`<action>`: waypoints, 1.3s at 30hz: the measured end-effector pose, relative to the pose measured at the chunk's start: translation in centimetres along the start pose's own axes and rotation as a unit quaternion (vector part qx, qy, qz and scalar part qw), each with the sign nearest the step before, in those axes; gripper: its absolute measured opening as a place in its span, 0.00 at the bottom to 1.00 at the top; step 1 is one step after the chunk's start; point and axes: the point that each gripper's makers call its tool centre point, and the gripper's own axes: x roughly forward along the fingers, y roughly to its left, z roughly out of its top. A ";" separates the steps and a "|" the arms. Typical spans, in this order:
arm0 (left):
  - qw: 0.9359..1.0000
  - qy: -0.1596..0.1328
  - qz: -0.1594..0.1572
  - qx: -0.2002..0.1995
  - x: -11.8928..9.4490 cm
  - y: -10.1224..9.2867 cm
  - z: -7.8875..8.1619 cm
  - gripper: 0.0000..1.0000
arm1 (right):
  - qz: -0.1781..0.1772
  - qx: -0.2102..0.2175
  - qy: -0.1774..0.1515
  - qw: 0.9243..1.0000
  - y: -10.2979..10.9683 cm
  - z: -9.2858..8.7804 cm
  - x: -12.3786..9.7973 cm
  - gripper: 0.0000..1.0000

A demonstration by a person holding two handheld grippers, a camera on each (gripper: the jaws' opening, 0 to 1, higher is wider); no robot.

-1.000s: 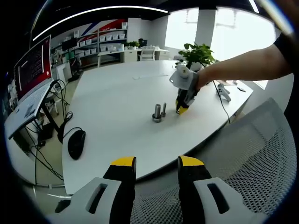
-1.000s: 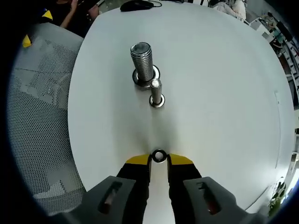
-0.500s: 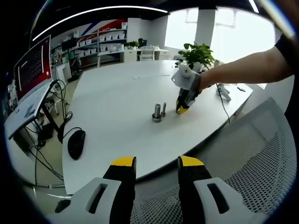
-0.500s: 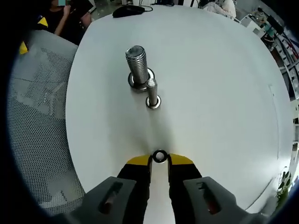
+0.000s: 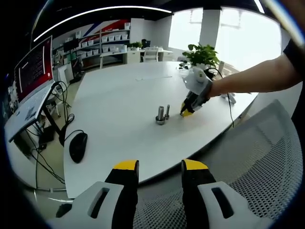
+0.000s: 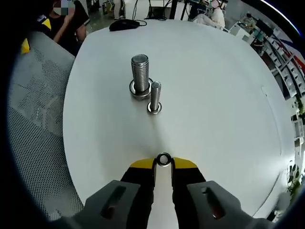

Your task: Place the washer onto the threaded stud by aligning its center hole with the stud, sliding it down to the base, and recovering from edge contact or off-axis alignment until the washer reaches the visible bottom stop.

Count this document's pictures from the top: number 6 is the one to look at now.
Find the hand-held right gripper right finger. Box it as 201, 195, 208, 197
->
170, 156, 275, 229

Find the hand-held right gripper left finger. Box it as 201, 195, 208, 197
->
53, 157, 157, 229

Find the small threaded steel stud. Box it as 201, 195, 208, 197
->
147, 81, 163, 115

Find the large dark washer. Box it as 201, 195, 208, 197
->
129, 80, 153, 95

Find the large threaded steel stud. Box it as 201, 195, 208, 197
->
129, 54, 153, 101

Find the black computer mouse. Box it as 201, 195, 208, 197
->
109, 19, 141, 32

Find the grey mesh chair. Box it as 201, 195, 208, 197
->
7, 31, 85, 222

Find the white desk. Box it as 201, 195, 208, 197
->
123, 0, 191, 21

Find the green leafy plant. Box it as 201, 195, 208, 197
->
285, 162, 304, 200

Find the white shelf with storage bins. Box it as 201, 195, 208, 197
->
259, 31, 305, 99

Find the small black monitor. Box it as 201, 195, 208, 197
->
255, 19, 274, 37

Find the black cable bundle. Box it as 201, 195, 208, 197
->
145, 0, 173, 21

